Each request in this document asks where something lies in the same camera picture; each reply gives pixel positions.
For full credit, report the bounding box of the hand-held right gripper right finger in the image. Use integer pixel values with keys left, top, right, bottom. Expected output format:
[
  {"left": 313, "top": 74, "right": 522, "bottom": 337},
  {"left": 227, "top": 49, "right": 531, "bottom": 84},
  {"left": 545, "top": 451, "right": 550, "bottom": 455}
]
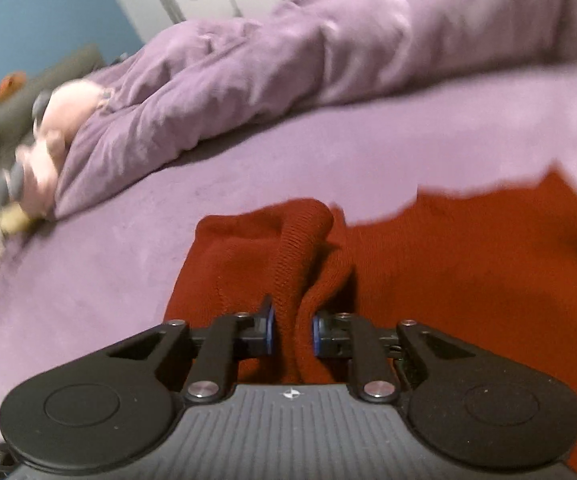
[{"left": 311, "top": 309, "right": 500, "bottom": 404}]

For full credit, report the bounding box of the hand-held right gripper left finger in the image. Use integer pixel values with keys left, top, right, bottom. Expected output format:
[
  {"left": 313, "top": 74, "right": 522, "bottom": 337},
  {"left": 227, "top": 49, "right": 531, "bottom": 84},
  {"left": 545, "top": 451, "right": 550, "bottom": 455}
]
[{"left": 82, "top": 295, "right": 276, "bottom": 405}]

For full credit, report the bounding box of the red knit cardigan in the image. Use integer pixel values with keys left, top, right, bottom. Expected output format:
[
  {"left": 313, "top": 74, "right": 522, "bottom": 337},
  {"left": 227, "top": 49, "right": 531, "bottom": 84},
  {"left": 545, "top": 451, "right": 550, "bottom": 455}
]
[{"left": 163, "top": 161, "right": 577, "bottom": 480}]

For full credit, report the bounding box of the purple bed sheet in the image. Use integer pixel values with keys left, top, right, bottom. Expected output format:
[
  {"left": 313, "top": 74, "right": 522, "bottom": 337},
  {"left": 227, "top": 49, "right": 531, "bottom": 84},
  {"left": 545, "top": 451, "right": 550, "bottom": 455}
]
[{"left": 0, "top": 60, "right": 577, "bottom": 448}]

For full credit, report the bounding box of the purple duvet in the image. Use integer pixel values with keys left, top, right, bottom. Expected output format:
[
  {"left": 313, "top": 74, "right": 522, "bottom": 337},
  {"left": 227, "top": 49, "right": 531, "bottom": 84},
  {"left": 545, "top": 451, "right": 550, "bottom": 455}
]
[{"left": 54, "top": 0, "right": 577, "bottom": 217}]

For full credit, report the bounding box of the pink and grey plush toy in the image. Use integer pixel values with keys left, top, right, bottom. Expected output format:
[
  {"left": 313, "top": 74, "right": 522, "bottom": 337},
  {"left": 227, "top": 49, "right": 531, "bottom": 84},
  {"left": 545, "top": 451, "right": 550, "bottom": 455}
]
[{"left": 0, "top": 80, "right": 106, "bottom": 223}]

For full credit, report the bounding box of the grey headboard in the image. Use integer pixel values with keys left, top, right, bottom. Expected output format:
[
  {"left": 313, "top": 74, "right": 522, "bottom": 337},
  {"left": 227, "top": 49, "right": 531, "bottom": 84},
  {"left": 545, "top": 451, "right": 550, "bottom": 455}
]
[{"left": 0, "top": 44, "right": 105, "bottom": 196}]

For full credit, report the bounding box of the orange round item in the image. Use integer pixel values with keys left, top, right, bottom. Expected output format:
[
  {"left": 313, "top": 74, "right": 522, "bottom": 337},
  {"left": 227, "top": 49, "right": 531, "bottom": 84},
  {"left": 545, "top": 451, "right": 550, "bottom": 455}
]
[{"left": 0, "top": 73, "right": 28, "bottom": 105}]

